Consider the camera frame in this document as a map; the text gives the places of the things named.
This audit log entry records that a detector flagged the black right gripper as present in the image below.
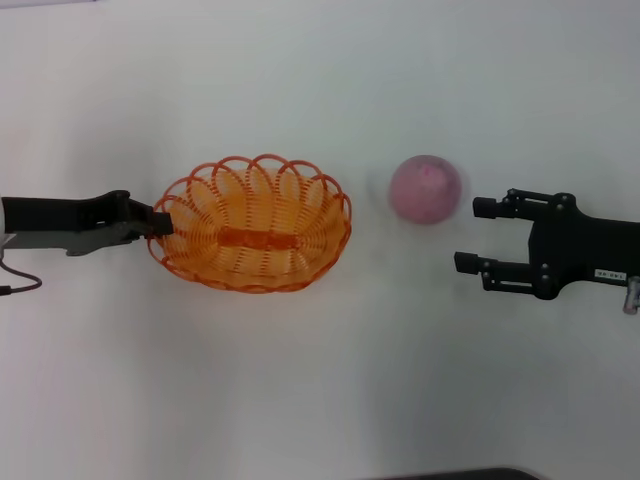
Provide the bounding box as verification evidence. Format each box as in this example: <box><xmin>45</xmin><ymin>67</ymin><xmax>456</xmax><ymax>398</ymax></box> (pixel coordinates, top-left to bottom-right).
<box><xmin>453</xmin><ymin>188</ymin><xmax>640</xmax><ymax>301</ymax></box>

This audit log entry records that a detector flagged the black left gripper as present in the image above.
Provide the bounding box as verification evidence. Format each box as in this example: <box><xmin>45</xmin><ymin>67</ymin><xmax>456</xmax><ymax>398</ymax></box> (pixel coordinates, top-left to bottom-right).
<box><xmin>2</xmin><ymin>189</ymin><xmax>174</xmax><ymax>257</ymax></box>

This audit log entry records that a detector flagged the pink peach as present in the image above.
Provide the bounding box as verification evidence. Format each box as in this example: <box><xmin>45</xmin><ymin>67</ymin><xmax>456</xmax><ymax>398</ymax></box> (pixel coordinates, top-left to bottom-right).
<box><xmin>388</xmin><ymin>154</ymin><xmax>464</xmax><ymax>226</ymax></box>

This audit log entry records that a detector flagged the orange plastic wire basket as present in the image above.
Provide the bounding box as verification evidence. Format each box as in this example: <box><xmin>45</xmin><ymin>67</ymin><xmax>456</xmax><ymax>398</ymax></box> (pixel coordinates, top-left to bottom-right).
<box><xmin>148</xmin><ymin>153</ymin><xmax>353</xmax><ymax>295</ymax></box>

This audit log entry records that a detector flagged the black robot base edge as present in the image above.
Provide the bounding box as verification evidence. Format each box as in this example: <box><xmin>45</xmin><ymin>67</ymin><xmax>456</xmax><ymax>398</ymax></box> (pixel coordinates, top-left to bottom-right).
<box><xmin>384</xmin><ymin>467</ymin><xmax>544</xmax><ymax>480</ymax></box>

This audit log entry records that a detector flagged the thin black cable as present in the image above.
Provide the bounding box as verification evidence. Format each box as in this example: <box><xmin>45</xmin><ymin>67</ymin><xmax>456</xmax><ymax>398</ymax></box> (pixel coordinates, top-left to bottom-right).
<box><xmin>0</xmin><ymin>254</ymin><xmax>44</xmax><ymax>297</ymax></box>

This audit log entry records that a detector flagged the metal cable connector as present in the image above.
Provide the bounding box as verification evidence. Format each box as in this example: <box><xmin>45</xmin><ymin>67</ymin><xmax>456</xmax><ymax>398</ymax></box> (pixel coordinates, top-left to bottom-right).
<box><xmin>622</xmin><ymin>275</ymin><xmax>640</xmax><ymax>316</ymax></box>

